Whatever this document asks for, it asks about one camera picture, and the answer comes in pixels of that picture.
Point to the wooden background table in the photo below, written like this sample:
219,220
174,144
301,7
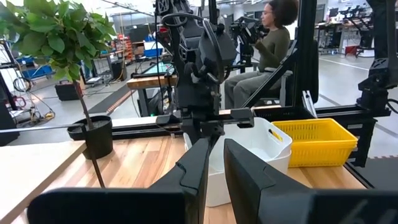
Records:
149,82

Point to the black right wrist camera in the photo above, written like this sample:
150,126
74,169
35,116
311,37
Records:
217,53

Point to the blue bin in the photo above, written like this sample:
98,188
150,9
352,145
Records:
34,70

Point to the black aluminium rig frame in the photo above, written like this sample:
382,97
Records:
306,46

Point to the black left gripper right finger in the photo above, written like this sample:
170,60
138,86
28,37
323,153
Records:
255,193

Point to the green potted plant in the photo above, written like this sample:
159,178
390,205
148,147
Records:
99,140

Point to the black floor case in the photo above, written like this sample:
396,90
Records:
67,91

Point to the grey chair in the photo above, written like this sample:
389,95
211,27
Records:
283,88

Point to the black floor mat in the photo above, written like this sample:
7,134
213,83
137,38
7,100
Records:
382,174

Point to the dark grey metal stand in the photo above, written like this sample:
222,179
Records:
385,31

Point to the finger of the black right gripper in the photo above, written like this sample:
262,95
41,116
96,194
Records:
216,129
192,132

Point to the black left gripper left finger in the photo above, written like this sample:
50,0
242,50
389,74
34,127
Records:
186,193

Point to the yellow plastic basket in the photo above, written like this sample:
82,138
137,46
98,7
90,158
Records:
311,133
323,159

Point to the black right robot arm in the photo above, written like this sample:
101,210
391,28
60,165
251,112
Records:
186,37

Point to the person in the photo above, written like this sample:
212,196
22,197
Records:
273,46

